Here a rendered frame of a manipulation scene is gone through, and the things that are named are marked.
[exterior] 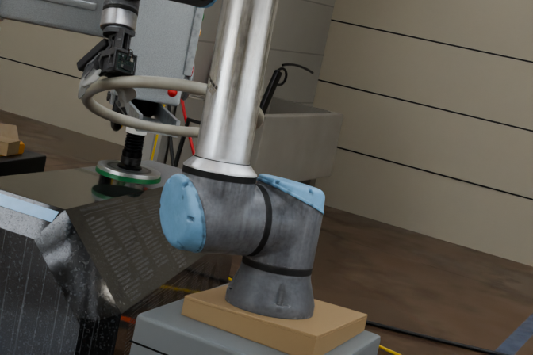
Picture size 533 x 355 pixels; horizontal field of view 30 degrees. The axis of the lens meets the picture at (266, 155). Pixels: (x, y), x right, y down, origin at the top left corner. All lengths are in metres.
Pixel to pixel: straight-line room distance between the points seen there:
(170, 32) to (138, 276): 0.79
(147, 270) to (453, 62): 5.11
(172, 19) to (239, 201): 1.36
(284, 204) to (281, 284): 0.16
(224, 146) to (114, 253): 1.10
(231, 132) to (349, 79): 6.20
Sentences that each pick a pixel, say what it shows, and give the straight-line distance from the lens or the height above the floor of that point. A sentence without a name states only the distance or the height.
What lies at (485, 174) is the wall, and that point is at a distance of 7.81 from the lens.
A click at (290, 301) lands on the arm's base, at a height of 0.93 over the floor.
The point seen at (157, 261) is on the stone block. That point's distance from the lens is 3.15.
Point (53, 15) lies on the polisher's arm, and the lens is 3.86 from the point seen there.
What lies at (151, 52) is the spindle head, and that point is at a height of 1.29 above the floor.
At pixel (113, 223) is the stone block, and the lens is 3.05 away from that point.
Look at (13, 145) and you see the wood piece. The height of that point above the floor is 0.82.
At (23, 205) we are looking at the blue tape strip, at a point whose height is 0.81.
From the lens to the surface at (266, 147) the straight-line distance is 6.05.
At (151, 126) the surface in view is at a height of 1.10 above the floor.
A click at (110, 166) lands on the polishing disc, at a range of 3.32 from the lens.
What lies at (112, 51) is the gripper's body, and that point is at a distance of 2.49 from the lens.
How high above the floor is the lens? 1.51
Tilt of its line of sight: 8 degrees down
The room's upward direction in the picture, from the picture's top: 12 degrees clockwise
